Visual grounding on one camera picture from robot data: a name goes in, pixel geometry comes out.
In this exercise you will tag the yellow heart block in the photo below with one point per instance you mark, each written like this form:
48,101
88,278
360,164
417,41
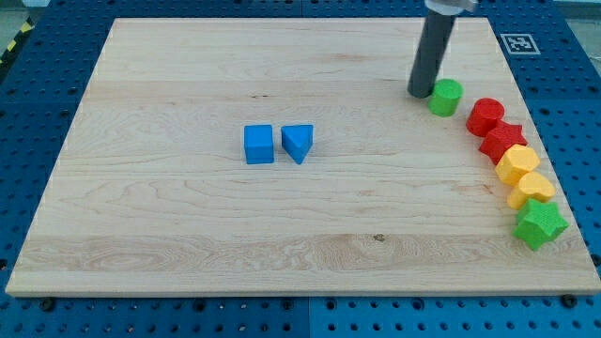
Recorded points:
531,186

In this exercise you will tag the red cylinder block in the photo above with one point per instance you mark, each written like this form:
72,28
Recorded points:
484,115

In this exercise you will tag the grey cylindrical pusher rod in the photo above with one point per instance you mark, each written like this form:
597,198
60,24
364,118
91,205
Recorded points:
432,45

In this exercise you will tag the blue cube block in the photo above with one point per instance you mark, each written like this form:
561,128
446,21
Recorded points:
258,144

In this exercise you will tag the green cylinder block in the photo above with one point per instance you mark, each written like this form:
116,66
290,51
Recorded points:
445,97

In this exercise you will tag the green star block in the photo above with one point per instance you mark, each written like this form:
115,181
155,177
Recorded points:
539,222

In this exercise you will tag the red star block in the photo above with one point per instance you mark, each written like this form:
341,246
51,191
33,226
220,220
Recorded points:
498,140

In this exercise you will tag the white fiducial marker tag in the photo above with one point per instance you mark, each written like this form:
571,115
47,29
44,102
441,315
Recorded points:
519,44

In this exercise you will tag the yellow hexagon block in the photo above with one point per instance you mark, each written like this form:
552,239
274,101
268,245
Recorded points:
515,163

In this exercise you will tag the blue triangle block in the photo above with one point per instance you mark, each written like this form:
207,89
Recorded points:
297,141

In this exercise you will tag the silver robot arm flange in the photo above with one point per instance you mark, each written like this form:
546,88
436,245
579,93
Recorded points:
451,7

